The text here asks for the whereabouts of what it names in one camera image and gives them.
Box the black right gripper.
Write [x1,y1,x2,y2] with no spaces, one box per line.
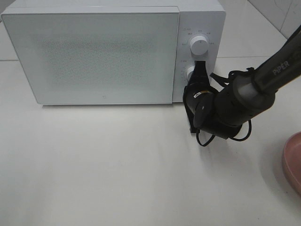
[183,61,217,133]

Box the pink round plate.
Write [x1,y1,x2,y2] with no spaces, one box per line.
[282,132,301,196]

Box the white microwave door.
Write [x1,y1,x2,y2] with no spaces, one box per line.
[3,13,178,105]

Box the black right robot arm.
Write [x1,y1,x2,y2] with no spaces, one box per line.
[183,28,301,141]

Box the lower white timer knob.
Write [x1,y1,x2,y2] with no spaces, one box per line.
[186,65,194,81]

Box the upper white power knob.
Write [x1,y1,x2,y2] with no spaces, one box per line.
[190,34,209,56]

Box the white microwave oven body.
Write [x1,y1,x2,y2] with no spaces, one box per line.
[1,0,226,104]

